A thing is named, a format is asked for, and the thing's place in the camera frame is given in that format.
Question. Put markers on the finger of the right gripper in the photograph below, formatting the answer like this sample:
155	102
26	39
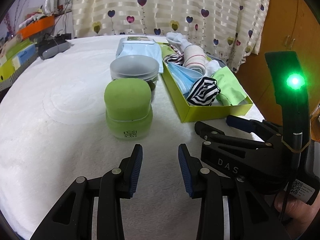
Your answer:
212	134
242	124

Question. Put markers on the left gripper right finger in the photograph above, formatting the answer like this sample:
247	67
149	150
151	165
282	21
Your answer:
190	169

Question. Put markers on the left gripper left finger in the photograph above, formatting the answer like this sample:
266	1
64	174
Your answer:
130	169

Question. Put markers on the green microfibre cloth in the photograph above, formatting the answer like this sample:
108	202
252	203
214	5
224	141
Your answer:
231	92

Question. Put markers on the black white striped cloth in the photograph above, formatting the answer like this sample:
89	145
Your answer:
203	92
176	58

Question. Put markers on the blue face mask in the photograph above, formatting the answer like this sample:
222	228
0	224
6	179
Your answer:
183	77

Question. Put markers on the white bandage roll red stripes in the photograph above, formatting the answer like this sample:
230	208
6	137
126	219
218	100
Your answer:
195	59

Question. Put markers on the light blue white sock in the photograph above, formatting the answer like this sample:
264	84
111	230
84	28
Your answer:
178	41

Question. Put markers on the white fluffy sock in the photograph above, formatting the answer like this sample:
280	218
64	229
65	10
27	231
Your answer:
211	68

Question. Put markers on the person's right hand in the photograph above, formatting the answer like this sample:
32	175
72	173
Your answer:
300	216

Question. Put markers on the green rimmed white box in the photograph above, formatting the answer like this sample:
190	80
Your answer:
192	113

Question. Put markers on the green lidded jar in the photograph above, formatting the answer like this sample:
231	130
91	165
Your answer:
128	108

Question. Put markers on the clear jar dark contents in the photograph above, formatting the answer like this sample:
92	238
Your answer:
136	66

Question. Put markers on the wet wipes pack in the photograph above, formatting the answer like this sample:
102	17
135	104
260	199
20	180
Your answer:
140	45

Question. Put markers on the brown wooden wardrobe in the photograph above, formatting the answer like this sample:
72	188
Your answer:
289	25

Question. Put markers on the heart patterned cream curtain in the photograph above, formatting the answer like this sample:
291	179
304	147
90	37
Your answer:
228	29

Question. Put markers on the grey black headset device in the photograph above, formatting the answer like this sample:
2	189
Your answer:
51	47

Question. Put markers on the green cardboard box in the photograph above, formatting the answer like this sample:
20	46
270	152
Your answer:
15	49

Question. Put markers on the orange tray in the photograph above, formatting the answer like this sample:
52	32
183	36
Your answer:
37	26

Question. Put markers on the purple decorative branches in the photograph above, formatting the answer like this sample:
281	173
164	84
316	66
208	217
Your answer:
13	18

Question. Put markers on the black tracking camera box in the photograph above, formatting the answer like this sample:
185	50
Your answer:
291	94

